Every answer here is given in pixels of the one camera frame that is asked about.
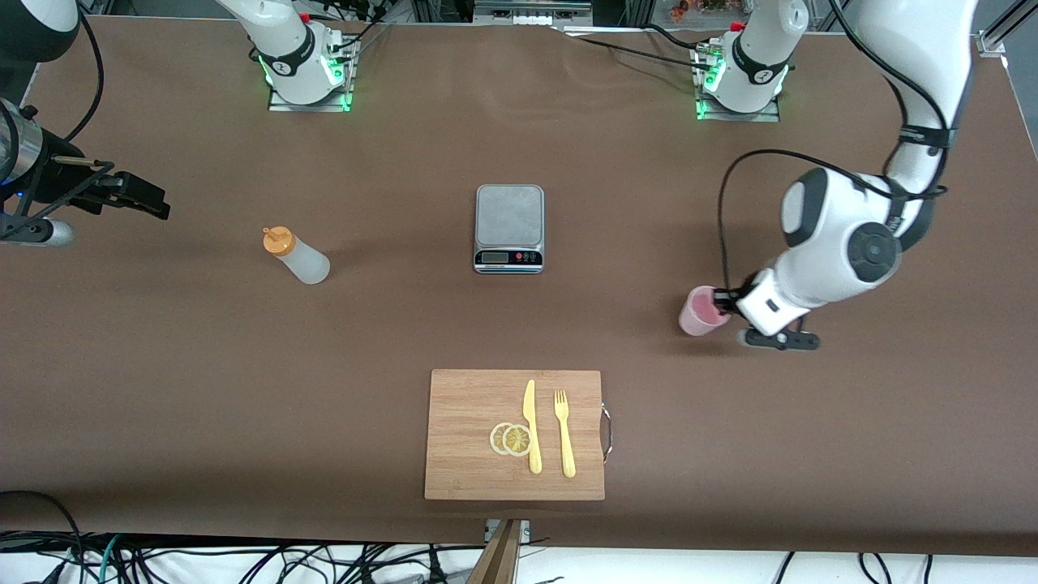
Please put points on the pink plastic cup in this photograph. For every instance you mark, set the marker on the pink plastic cup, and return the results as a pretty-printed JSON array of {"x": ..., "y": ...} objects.
[{"x": 697, "y": 316}]

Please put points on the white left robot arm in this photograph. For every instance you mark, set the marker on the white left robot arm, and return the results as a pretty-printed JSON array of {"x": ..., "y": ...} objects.
[{"x": 843, "y": 243}]

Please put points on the aluminium frame profile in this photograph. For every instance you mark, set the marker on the aluminium frame profile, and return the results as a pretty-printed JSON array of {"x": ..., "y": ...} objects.
[{"x": 991, "y": 42}]

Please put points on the sauce bottle with orange cap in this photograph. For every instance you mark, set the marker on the sauce bottle with orange cap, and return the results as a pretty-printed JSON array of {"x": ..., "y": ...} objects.
[{"x": 306, "y": 264}]

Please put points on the bamboo cutting board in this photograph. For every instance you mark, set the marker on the bamboo cutting board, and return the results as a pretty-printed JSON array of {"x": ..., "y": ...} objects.
[{"x": 462, "y": 422}]

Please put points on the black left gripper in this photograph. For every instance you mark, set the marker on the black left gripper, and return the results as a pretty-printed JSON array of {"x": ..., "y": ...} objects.
[{"x": 724, "y": 306}]

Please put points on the yellow plastic knife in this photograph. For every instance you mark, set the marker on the yellow plastic knife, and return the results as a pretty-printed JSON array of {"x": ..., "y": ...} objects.
[{"x": 535, "y": 454}]

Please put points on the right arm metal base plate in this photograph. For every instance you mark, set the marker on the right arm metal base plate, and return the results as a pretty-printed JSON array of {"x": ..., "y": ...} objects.
[{"x": 308, "y": 107}]

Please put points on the white power strip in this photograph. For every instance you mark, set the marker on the white power strip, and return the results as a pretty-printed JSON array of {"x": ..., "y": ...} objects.
[{"x": 531, "y": 19}]

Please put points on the wooden post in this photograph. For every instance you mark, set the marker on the wooden post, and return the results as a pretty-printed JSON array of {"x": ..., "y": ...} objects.
[{"x": 496, "y": 560}]

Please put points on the lemon slice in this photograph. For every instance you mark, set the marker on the lemon slice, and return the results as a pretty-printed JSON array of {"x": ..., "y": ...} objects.
[
  {"x": 517, "y": 440},
  {"x": 495, "y": 439}
]

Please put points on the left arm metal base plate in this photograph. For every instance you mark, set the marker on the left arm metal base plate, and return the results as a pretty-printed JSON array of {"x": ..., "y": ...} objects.
[{"x": 762, "y": 116}]

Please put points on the yellow plastic fork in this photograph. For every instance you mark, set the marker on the yellow plastic fork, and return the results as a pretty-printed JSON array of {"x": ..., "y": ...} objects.
[{"x": 568, "y": 454}]

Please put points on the silver digital kitchen scale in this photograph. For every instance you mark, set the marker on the silver digital kitchen scale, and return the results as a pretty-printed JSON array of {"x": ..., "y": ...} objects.
[{"x": 507, "y": 258}]

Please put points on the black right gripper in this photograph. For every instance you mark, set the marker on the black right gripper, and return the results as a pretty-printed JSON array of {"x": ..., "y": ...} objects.
[{"x": 61, "y": 177}]

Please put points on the small metal bracket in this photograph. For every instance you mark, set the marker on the small metal bracket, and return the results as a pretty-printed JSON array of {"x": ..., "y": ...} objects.
[{"x": 525, "y": 529}]

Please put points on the colourful toy food pile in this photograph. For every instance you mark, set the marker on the colourful toy food pile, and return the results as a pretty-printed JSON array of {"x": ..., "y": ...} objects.
[{"x": 681, "y": 10}]

